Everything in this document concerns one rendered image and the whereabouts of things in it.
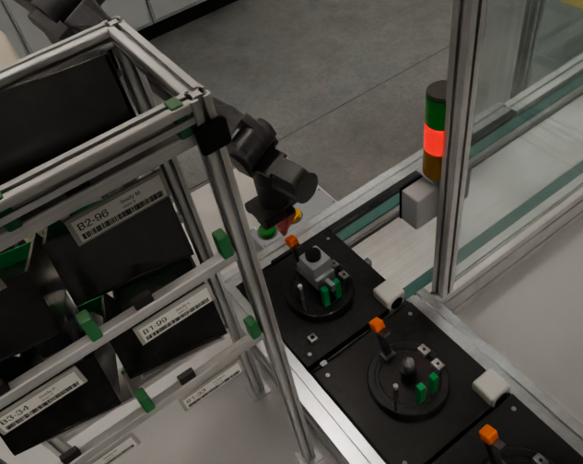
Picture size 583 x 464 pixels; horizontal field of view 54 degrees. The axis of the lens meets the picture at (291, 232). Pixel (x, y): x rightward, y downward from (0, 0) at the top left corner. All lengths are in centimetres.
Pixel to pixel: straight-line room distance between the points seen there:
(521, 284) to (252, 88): 244
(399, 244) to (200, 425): 57
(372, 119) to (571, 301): 198
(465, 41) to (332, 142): 225
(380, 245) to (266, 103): 213
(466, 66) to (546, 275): 67
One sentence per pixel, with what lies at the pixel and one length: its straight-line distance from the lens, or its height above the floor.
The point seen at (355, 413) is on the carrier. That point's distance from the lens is 104.
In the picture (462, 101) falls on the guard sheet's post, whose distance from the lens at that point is 83.
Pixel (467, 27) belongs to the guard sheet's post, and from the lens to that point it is 77.
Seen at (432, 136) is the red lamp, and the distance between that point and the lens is 90.
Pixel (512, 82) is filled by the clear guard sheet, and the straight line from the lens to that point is 94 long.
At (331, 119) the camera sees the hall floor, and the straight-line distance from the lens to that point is 314.
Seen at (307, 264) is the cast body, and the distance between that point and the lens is 107.
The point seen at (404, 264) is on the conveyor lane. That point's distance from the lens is 127.
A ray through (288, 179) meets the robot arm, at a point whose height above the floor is 127.
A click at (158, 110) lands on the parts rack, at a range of 48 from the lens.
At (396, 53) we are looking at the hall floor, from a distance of 361.
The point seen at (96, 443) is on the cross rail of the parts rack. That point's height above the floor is 131.
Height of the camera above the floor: 192
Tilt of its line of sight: 48 degrees down
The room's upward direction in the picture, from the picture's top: 12 degrees counter-clockwise
